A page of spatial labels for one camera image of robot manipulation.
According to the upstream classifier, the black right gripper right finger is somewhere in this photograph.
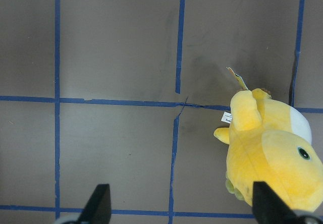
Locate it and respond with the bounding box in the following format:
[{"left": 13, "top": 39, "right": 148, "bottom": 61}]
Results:
[{"left": 252, "top": 181, "right": 323, "bottom": 224}]

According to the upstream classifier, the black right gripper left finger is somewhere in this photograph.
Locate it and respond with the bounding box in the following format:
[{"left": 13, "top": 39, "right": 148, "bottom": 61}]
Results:
[{"left": 54, "top": 183, "right": 112, "bottom": 224}]

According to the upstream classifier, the yellow plush dinosaur toy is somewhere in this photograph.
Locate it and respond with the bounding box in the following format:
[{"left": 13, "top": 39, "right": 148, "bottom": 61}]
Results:
[{"left": 214, "top": 74, "right": 322, "bottom": 212}]

